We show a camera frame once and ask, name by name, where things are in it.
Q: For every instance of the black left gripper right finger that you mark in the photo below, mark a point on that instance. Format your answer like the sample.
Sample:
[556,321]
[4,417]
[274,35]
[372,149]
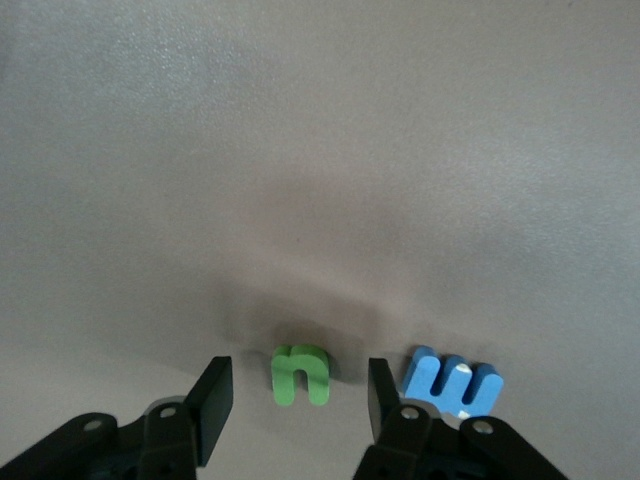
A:
[425,450]

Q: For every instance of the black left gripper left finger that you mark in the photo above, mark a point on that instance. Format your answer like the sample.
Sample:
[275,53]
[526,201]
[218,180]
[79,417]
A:
[150,445]

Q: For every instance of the blue letter m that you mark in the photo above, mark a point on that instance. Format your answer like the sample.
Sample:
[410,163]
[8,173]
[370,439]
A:
[425,377]

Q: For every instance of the green letter n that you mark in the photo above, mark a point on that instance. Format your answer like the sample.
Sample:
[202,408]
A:
[287,380]

